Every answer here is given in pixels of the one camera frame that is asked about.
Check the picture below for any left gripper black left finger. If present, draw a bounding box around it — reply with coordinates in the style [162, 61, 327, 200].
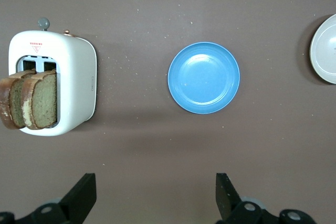
[0, 173, 97, 224]

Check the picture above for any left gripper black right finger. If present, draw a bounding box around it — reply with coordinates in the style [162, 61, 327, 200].
[215, 173, 316, 224]

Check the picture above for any brown bread slice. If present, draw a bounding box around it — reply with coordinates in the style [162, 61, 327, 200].
[0, 69, 37, 130]
[20, 69, 58, 131]

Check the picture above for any blue plate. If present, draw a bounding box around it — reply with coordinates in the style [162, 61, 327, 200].
[167, 41, 241, 115]

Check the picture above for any beige plate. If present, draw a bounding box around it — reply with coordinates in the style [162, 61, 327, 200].
[309, 13, 336, 85]

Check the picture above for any white two-slot toaster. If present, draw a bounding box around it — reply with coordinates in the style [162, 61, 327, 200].
[7, 17, 98, 137]

